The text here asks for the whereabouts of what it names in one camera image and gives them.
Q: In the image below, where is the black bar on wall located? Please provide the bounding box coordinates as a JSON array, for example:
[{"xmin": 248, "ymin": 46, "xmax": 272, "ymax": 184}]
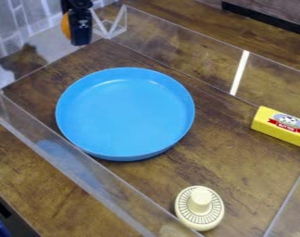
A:
[{"xmin": 220, "ymin": 1, "xmax": 300, "ymax": 34}]

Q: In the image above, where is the blue round tray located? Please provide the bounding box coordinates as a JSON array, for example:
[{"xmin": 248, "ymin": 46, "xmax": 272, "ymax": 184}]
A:
[{"xmin": 54, "ymin": 68, "xmax": 193, "ymax": 161}]

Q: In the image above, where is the clear acrylic corner bracket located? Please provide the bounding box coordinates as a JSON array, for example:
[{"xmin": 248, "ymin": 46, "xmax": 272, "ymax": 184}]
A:
[{"xmin": 91, "ymin": 6, "xmax": 125, "ymax": 40}]

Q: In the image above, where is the cream round toy knob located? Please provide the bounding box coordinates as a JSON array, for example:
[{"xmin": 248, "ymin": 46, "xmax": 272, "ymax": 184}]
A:
[{"xmin": 175, "ymin": 185, "xmax": 224, "ymax": 231}]

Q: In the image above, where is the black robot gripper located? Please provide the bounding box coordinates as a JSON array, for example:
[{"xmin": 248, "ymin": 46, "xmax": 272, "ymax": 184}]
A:
[{"xmin": 59, "ymin": 0, "xmax": 92, "ymax": 46}]

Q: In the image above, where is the clear acrylic front wall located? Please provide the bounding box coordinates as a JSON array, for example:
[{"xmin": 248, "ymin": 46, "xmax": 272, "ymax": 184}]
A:
[{"xmin": 0, "ymin": 93, "xmax": 204, "ymax": 237}]

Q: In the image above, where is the orange ball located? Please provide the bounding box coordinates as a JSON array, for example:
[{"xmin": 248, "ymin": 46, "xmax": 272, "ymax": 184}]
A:
[{"xmin": 59, "ymin": 13, "xmax": 71, "ymax": 40}]

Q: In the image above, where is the clear acrylic wall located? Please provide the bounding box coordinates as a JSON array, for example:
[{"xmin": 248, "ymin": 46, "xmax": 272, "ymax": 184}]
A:
[
  {"xmin": 112, "ymin": 5, "xmax": 300, "ymax": 118},
  {"xmin": 0, "ymin": 93, "xmax": 204, "ymax": 237}
]

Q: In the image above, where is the yellow butter box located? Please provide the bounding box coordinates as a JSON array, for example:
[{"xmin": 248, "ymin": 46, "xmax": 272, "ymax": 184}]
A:
[{"xmin": 251, "ymin": 106, "xmax": 300, "ymax": 147}]

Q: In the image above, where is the clear acrylic back wall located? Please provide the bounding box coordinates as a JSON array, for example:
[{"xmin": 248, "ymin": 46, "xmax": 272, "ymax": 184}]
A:
[{"xmin": 112, "ymin": 5, "xmax": 300, "ymax": 118}]

